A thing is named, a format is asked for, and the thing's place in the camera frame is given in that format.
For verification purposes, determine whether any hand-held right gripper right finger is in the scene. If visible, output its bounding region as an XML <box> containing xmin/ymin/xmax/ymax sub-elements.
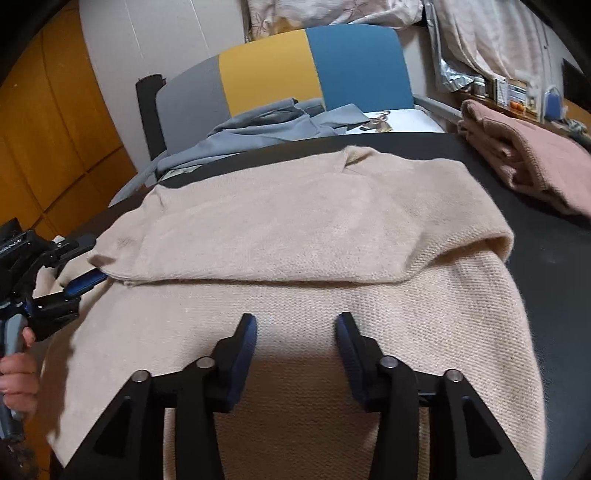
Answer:
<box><xmin>335</xmin><ymin>311</ymin><xmax>532</xmax><ymax>480</ymax></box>

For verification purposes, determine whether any wooden wardrobe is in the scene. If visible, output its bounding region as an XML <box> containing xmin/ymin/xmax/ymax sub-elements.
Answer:
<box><xmin>0</xmin><ymin>9</ymin><xmax>139</xmax><ymax>241</ymax></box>

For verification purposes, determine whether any black monitor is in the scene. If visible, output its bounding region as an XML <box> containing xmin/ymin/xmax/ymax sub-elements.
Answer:
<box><xmin>562</xmin><ymin>59</ymin><xmax>588</xmax><ymax>100</ymax></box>

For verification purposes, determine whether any silver foil bag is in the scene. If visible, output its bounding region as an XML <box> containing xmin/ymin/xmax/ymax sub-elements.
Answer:
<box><xmin>425</xmin><ymin>9</ymin><xmax>476</xmax><ymax>93</ymax></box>

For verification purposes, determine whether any cluttered wooden desk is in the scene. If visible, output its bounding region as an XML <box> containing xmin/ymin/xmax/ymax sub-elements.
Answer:
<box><xmin>462</xmin><ymin>74</ymin><xmax>591</xmax><ymax>139</ymax></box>

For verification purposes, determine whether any pink patterned hanging quilt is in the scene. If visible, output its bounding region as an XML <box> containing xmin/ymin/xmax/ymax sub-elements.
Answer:
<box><xmin>245</xmin><ymin>0</ymin><xmax>426</xmax><ymax>31</ymax></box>

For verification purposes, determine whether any person's left hand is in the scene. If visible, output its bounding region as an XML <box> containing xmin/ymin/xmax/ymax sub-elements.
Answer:
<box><xmin>0</xmin><ymin>327</ymin><xmax>40</xmax><ymax>416</ymax></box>

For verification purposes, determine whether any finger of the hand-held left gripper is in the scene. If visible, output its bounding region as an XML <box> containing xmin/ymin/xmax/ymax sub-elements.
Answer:
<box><xmin>48</xmin><ymin>234</ymin><xmax>98</xmax><ymax>261</ymax></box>
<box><xmin>28</xmin><ymin>269</ymin><xmax>110</xmax><ymax>342</ymax></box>

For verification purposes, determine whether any blue-grey garment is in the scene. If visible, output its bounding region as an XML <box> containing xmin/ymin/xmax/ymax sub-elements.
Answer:
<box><xmin>154</xmin><ymin>97</ymin><xmax>372</xmax><ymax>174</ymax></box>

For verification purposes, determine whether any pink striped hanging cloth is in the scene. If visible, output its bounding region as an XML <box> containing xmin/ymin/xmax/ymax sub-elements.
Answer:
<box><xmin>431</xmin><ymin>0</ymin><xmax>555</xmax><ymax>79</ymax></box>

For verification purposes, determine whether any white deer print cushion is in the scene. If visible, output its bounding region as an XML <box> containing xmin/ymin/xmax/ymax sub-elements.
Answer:
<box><xmin>159</xmin><ymin>109</ymin><xmax>444</xmax><ymax>181</ymax></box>

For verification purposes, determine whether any beige knit sweater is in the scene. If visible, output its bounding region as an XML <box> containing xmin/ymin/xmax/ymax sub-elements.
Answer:
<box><xmin>39</xmin><ymin>145</ymin><xmax>548</xmax><ymax>480</ymax></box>

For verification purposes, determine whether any pink folded sweater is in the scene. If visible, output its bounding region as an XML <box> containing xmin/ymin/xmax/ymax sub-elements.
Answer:
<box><xmin>457</xmin><ymin>99</ymin><xmax>591</xmax><ymax>217</ymax></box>

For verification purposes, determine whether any black rolled mat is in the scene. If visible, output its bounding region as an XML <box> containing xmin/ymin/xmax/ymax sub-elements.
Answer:
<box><xmin>135</xmin><ymin>73</ymin><xmax>168</xmax><ymax>162</ymax></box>

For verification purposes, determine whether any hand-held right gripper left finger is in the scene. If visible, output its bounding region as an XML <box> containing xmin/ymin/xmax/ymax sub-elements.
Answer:
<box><xmin>60</xmin><ymin>313</ymin><xmax>258</xmax><ymax>480</ymax></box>

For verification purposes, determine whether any grey yellow blue chair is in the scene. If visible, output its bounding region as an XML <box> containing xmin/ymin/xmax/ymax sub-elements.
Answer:
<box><xmin>108</xmin><ymin>25</ymin><xmax>462</xmax><ymax>208</ymax></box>

